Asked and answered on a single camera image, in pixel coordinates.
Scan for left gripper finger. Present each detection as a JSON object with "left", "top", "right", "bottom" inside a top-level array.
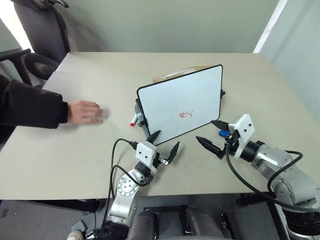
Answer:
[
  {"left": 166, "top": 141, "right": 181, "bottom": 163},
  {"left": 146, "top": 130, "right": 161, "bottom": 145}
]

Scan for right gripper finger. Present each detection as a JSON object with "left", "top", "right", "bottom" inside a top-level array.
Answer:
[
  {"left": 210, "top": 119, "right": 230, "bottom": 130},
  {"left": 195, "top": 135, "right": 223, "bottom": 159}
]

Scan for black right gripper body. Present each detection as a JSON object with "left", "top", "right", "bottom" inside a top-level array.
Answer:
[{"left": 216, "top": 122, "right": 240, "bottom": 161}]

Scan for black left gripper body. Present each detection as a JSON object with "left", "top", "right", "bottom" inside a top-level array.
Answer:
[{"left": 152, "top": 151, "right": 171, "bottom": 169}]

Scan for person's bare hand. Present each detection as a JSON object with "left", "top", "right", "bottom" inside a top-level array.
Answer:
[{"left": 68, "top": 100, "right": 104, "bottom": 125}]

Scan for red-capped marker pen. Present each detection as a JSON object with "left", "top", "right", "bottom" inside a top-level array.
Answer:
[{"left": 128, "top": 113, "right": 139, "bottom": 128}]

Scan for black-framed whiteboard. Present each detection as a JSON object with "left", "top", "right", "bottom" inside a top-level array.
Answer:
[{"left": 136, "top": 64, "right": 224, "bottom": 147}]

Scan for brown cardboard box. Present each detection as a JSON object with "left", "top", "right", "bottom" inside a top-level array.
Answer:
[{"left": 152, "top": 65, "right": 216, "bottom": 85}]

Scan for dark rounded shape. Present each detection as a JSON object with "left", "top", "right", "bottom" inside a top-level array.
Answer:
[
  {"left": 184, "top": 205, "right": 228, "bottom": 240},
  {"left": 126, "top": 208, "right": 161, "bottom": 240}
]

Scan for white shoe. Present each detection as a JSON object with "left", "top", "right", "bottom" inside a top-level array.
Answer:
[{"left": 67, "top": 229, "right": 87, "bottom": 240}]

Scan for dark office chair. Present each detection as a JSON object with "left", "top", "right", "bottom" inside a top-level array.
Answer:
[{"left": 11, "top": 0, "right": 77, "bottom": 87}]

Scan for black-edged side desk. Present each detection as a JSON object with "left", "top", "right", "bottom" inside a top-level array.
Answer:
[{"left": 0, "top": 48, "right": 32, "bottom": 63}]

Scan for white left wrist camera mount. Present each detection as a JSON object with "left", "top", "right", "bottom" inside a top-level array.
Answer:
[{"left": 135, "top": 141, "right": 159, "bottom": 175}]

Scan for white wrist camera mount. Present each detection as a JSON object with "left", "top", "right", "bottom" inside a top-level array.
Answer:
[
  {"left": 228, "top": 113, "right": 257, "bottom": 160},
  {"left": 135, "top": 141, "right": 159, "bottom": 175}
]

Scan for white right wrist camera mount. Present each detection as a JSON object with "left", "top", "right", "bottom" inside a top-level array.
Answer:
[{"left": 228, "top": 113, "right": 257, "bottom": 160}]

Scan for grey whiteboard stand bracket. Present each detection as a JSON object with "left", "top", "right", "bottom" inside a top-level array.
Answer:
[{"left": 134, "top": 98, "right": 151, "bottom": 134}]

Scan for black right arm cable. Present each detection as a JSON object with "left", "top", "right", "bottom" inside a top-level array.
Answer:
[{"left": 224, "top": 141, "right": 320, "bottom": 213}]

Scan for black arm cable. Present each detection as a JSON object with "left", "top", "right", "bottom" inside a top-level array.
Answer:
[
  {"left": 224, "top": 141, "right": 320, "bottom": 213},
  {"left": 98, "top": 138, "right": 151, "bottom": 240}
]

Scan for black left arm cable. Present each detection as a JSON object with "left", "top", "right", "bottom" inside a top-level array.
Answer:
[{"left": 98, "top": 138, "right": 151, "bottom": 240}]

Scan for black table frame bar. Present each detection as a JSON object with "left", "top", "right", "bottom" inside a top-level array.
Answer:
[{"left": 34, "top": 198, "right": 103, "bottom": 216}]

